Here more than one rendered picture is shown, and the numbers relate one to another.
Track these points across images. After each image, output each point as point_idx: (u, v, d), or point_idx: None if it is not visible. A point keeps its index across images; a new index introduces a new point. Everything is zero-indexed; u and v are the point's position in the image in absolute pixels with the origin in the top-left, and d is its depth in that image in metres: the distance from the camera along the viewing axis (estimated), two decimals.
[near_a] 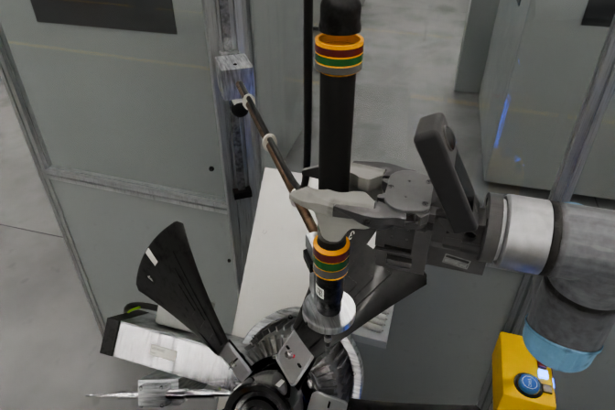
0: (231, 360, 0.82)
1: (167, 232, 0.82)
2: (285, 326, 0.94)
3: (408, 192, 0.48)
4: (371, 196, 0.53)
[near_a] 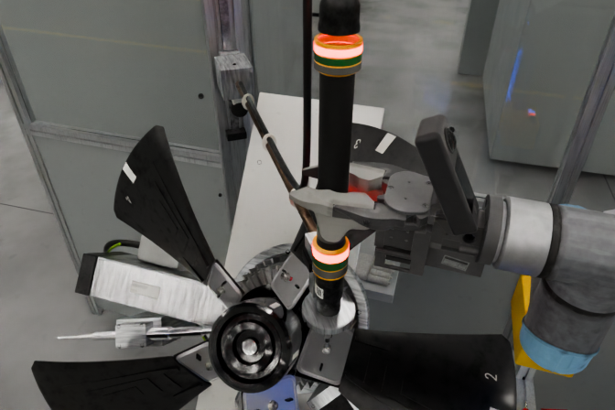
0: (220, 285, 0.72)
1: (145, 140, 0.72)
2: (283, 257, 0.83)
3: (408, 193, 0.48)
4: (371, 197, 0.53)
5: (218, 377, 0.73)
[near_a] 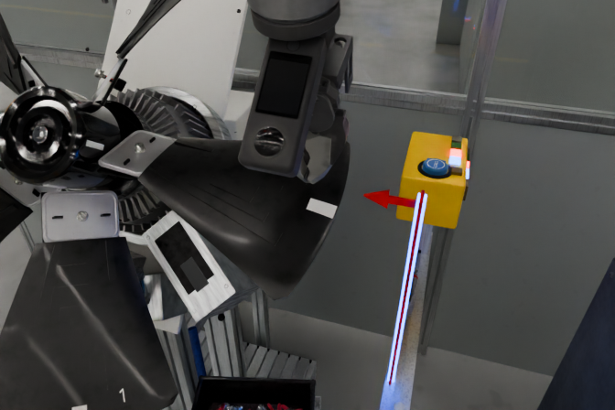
0: None
1: None
2: (133, 92, 0.76)
3: None
4: None
5: (37, 200, 0.65)
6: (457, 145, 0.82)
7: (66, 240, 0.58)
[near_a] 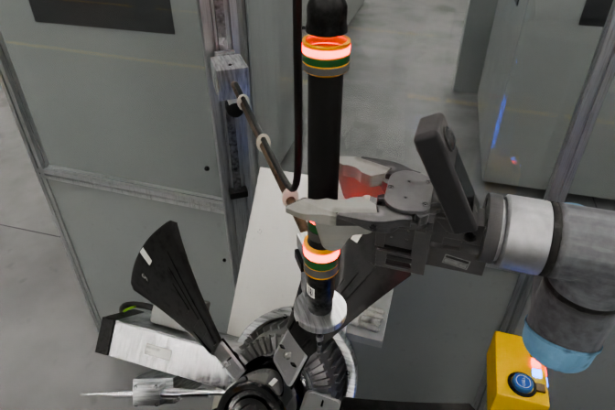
0: (290, 352, 0.80)
1: None
2: (280, 325, 0.94)
3: (408, 192, 0.48)
4: (374, 192, 0.54)
5: (221, 362, 0.86)
6: None
7: None
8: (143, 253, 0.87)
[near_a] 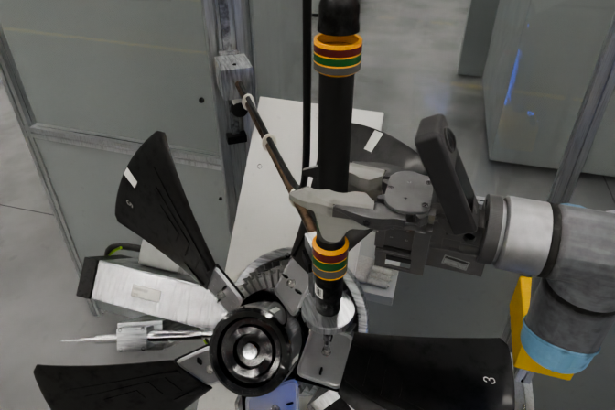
0: (295, 280, 0.70)
1: (414, 158, 0.63)
2: (283, 262, 0.84)
3: (408, 193, 0.48)
4: (371, 196, 0.53)
5: (215, 296, 0.76)
6: None
7: (186, 370, 0.70)
8: (127, 175, 0.77)
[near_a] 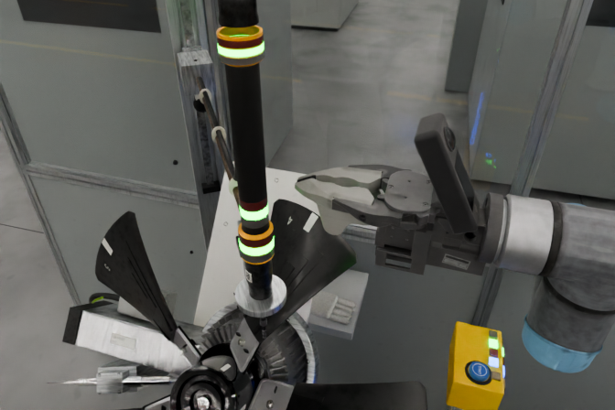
0: (244, 339, 0.82)
1: (339, 242, 0.75)
2: (242, 314, 0.96)
3: (408, 192, 0.48)
4: None
5: (179, 350, 0.88)
6: (493, 342, 1.02)
7: None
8: (104, 244, 0.89)
